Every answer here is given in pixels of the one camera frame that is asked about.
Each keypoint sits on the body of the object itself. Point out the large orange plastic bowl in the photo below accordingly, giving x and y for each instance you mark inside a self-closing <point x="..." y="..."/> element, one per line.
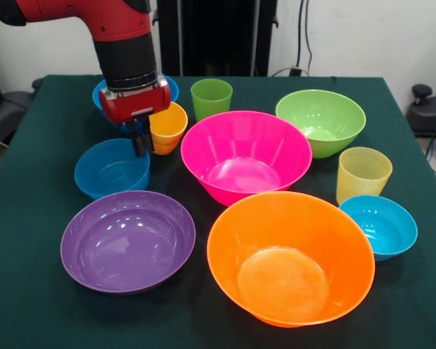
<point x="287" y="261"/>

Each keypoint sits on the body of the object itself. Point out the translucent blue ribbed bowl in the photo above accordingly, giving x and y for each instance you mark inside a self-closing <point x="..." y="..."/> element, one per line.
<point x="109" y="174"/>

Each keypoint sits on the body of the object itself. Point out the green plastic bowl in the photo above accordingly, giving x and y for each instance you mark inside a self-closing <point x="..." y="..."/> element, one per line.
<point x="319" y="120"/>

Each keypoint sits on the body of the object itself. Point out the purple plastic bowl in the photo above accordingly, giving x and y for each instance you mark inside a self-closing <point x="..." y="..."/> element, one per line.
<point x="127" y="247"/>

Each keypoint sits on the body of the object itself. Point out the black swivel chair base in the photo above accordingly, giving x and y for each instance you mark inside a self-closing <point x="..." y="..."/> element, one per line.
<point x="428" y="112"/>

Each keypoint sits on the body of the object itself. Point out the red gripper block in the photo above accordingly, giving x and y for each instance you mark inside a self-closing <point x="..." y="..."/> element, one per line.
<point x="134" y="103"/>

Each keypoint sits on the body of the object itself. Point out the translucent yellow plastic cup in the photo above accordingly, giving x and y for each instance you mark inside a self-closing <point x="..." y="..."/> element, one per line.
<point x="363" y="174"/>

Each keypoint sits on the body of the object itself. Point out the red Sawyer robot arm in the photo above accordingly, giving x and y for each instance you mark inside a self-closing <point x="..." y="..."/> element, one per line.
<point x="123" y="54"/>

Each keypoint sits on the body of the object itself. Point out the large pink plastic bowl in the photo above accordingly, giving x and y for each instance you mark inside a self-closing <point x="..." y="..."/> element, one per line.
<point x="243" y="152"/>

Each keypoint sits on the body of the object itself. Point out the dark green tablecloth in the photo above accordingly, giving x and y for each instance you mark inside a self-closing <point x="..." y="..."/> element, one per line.
<point x="40" y="218"/>

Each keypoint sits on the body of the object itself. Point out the large blue plastic bowl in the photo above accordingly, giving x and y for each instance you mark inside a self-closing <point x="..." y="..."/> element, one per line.
<point x="173" y="91"/>

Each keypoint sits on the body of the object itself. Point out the black office chair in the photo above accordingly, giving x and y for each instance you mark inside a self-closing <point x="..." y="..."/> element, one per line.
<point x="11" y="105"/>

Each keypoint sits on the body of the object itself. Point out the yellow-orange plastic cup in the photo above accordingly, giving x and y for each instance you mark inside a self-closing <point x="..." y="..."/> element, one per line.
<point x="169" y="125"/>
<point x="163" y="149"/>

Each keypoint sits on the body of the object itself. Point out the black power adapter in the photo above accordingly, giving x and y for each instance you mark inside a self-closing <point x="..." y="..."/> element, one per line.
<point x="294" y="71"/>

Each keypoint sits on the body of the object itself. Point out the green plastic cup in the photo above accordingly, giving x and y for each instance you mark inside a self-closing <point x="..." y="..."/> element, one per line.
<point x="210" y="98"/>

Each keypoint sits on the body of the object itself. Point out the small cyan plastic bowl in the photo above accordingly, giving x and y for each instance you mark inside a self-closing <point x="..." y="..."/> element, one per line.
<point x="381" y="229"/>

